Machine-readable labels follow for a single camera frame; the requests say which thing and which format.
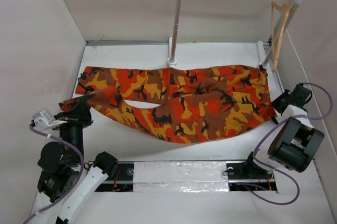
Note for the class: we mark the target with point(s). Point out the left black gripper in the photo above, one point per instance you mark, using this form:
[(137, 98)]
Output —
[(79, 114)]

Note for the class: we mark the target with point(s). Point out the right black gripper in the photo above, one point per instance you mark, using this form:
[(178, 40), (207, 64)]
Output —
[(275, 103)]

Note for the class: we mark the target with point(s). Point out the orange camouflage trousers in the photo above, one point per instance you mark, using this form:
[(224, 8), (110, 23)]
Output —
[(179, 106)]

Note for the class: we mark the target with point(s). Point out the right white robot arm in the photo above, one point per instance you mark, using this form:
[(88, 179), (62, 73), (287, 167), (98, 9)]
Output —
[(297, 141)]

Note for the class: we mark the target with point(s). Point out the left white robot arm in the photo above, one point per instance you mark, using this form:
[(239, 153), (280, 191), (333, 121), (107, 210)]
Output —
[(66, 182)]

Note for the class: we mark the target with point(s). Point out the wooden clothes hanger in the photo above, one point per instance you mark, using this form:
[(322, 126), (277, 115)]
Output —
[(278, 31)]

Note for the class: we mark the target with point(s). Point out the white and silver clothes rack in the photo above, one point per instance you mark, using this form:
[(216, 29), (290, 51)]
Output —
[(176, 23)]

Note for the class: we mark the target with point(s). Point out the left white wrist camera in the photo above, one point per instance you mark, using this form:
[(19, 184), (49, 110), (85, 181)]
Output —
[(44, 120)]

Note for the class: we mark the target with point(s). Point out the black base rail with foil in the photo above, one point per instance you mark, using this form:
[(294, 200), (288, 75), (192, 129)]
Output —
[(188, 176)]

